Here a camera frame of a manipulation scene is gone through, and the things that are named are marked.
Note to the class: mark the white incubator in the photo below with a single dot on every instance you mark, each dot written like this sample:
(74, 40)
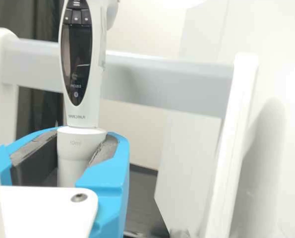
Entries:
(187, 161)

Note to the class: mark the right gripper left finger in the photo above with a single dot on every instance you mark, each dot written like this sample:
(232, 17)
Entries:
(3, 161)

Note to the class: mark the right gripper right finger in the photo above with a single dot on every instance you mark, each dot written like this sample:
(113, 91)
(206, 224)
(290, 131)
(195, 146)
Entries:
(107, 188)

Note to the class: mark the black platform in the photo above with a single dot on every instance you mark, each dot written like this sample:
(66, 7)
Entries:
(142, 198)

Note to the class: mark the white pipette stand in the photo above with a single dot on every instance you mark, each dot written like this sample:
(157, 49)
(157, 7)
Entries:
(162, 81)

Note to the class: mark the pipette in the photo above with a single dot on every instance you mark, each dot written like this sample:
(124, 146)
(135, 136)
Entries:
(80, 116)

